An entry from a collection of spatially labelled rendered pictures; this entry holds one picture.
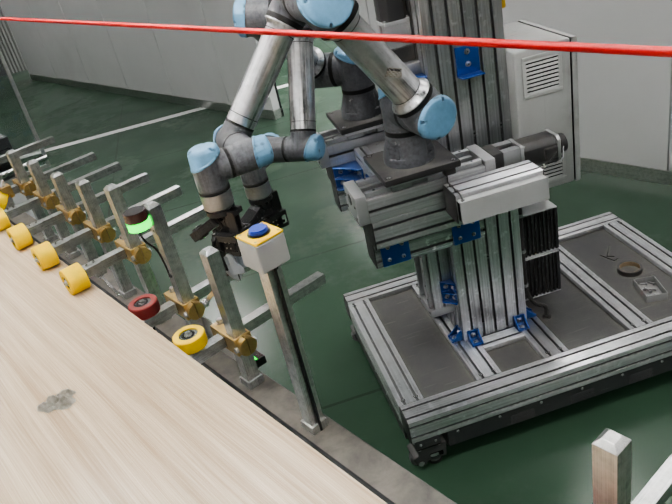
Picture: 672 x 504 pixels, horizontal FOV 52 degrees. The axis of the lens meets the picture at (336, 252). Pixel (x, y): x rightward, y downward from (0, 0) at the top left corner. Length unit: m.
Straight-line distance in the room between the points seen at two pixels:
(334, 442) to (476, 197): 0.78
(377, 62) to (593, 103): 2.49
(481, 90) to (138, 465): 1.43
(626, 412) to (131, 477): 1.75
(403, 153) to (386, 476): 0.88
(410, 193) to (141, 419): 0.96
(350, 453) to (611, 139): 2.88
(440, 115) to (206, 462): 1.00
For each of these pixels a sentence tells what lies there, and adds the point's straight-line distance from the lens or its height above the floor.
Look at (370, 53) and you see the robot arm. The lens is 1.68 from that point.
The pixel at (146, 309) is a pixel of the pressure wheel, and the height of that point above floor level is 0.90.
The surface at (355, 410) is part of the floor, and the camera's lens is 2.71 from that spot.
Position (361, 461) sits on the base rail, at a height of 0.70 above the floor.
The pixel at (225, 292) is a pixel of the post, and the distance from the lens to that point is 1.66.
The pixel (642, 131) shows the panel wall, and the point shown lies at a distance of 3.99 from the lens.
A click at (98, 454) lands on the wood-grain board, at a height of 0.90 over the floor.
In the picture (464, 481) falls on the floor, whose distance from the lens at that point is 2.40.
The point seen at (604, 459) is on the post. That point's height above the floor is 1.10.
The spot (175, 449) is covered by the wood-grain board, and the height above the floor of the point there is 0.90.
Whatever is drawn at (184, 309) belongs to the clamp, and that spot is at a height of 0.86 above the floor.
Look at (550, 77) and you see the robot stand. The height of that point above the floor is 1.13.
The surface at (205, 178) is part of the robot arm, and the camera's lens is 1.61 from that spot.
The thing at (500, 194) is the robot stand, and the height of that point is 0.94.
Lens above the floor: 1.81
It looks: 29 degrees down
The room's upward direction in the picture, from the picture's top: 13 degrees counter-clockwise
